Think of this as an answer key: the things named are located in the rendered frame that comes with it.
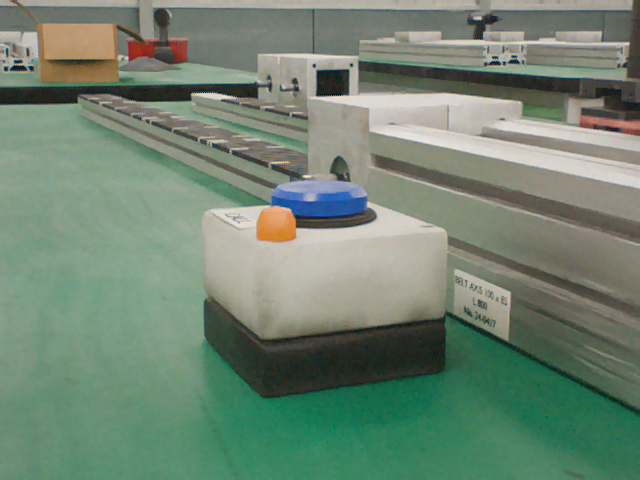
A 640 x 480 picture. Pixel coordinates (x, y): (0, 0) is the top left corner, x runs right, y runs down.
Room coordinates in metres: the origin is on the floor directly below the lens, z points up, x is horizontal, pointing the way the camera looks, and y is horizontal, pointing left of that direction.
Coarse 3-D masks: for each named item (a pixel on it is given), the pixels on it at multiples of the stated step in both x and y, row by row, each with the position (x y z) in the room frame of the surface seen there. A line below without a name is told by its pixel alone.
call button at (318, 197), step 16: (272, 192) 0.40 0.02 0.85; (288, 192) 0.39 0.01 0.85; (304, 192) 0.39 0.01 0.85; (320, 192) 0.39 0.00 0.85; (336, 192) 0.39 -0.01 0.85; (352, 192) 0.39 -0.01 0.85; (304, 208) 0.38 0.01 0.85; (320, 208) 0.38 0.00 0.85; (336, 208) 0.38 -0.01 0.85; (352, 208) 0.39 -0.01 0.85
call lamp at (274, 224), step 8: (264, 208) 0.36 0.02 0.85; (272, 208) 0.36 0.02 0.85; (280, 208) 0.36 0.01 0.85; (288, 208) 0.36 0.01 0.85; (264, 216) 0.36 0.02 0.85; (272, 216) 0.36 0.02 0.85; (280, 216) 0.36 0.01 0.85; (288, 216) 0.36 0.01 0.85; (256, 224) 0.36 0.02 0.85; (264, 224) 0.36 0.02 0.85; (272, 224) 0.36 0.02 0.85; (280, 224) 0.36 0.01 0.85; (288, 224) 0.36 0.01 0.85; (256, 232) 0.36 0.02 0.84; (264, 232) 0.36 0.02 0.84; (272, 232) 0.36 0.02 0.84; (280, 232) 0.36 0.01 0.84; (288, 232) 0.36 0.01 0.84; (264, 240) 0.36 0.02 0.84; (272, 240) 0.36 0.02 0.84; (280, 240) 0.36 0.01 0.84; (288, 240) 0.36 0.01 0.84
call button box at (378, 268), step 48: (240, 240) 0.37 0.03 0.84; (336, 240) 0.36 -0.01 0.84; (384, 240) 0.37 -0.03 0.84; (432, 240) 0.38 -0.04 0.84; (240, 288) 0.37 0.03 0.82; (288, 288) 0.35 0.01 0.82; (336, 288) 0.36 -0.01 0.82; (384, 288) 0.37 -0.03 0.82; (432, 288) 0.38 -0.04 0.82; (240, 336) 0.37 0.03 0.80; (288, 336) 0.36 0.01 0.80; (336, 336) 0.36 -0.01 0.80; (384, 336) 0.37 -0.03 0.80; (432, 336) 0.38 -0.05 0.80; (288, 384) 0.35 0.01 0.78; (336, 384) 0.36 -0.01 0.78
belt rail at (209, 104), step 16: (192, 96) 1.69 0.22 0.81; (208, 96) 1.63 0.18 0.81; (224, 96) 1.63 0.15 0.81; (208, 112) 1.61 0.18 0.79; (224, 112) 1.53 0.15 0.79; (240, 112) 1.47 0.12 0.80; (256, 112) 1.39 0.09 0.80; (272, 112) 1.33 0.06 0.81; (256, 128) 1.39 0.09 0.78; (272, 128) 1.33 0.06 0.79; (288, 128) 1.28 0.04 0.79; (304, 128) 1.23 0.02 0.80
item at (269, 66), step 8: (264, 56) 1.70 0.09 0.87; (272, 56) 1.67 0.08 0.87; (280, 56) 1.64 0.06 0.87; (288, 56) 1.65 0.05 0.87; (264, 64) 1.70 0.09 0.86; (272, 64) 1.67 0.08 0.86; (280, 64) 1.64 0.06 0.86; (264, 72) 1.70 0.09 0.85; (272, 72) 1.67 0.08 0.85; (280, 72) 1.64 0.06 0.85; (264, 80) 1.70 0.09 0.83; (272, 80) 1.67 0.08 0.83; (280, 80) 1.64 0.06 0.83; (264, 88) 1.70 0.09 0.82; (272, 88) 1.67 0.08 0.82; (264, 96) 1.70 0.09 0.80; (272, 96) 1.67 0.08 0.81; (280, 96) 1.64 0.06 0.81
